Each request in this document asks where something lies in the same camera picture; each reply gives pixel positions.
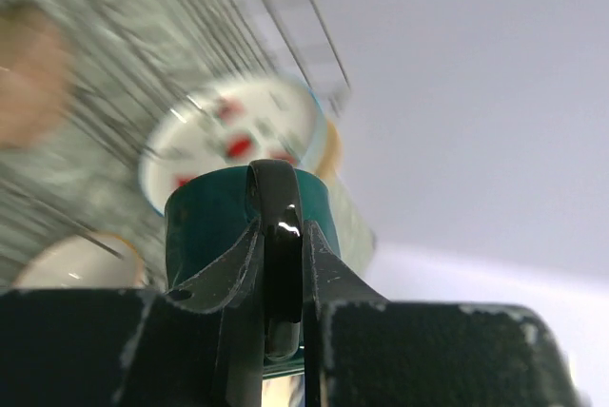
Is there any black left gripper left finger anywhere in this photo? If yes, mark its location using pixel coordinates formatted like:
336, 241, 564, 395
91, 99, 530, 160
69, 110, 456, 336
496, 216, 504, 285
1, 222, 264, 406

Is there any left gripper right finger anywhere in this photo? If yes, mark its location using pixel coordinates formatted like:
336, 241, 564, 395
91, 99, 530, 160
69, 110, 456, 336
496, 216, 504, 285
303, 222, 580, 407

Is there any dark green mug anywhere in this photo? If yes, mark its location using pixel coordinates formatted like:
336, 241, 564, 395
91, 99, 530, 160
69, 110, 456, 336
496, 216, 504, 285
164, 164, 341, 378

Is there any white strawberry pattern plate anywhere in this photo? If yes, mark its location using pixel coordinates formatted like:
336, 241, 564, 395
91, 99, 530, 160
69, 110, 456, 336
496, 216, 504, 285
138, 73, 328, 214

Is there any brown rimmed ceramic bowl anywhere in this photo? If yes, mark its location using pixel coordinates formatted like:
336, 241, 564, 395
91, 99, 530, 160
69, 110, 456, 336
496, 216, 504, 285
1, 0, 72, 148

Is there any beige plate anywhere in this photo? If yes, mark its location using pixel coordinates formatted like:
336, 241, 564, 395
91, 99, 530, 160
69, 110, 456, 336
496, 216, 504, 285
315, 119, 343, 184

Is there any metal wire dish rack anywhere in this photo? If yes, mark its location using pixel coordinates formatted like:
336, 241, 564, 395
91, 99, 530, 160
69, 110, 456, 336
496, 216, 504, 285
1, 0, 349, 286

